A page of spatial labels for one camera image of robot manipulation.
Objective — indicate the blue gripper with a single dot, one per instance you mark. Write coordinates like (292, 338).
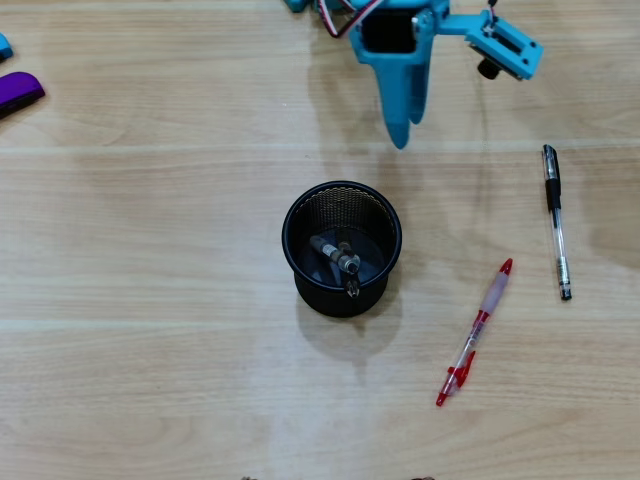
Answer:
(395, 75)

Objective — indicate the black capped gel pen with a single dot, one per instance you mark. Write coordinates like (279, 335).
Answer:
(552, 190)

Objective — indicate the black retractable gel pen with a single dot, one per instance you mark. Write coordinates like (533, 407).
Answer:
(330, 252)

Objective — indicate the clear retractable pen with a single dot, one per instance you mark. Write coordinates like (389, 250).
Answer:
(353, 289)

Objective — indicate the black mesh pen holder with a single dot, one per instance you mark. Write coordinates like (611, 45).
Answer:
(320, 300)

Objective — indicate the red retractable pen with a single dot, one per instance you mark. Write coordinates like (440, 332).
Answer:
(482, 320)

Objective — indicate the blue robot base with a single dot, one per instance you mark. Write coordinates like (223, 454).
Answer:
(296, 5)

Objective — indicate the purple stapler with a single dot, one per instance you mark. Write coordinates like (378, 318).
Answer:
(20, 90)

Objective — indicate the light blue plastic object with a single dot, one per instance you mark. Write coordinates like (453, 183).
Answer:
(5, 47)

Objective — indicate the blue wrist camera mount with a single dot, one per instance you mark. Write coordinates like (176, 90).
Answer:
(510, 47)

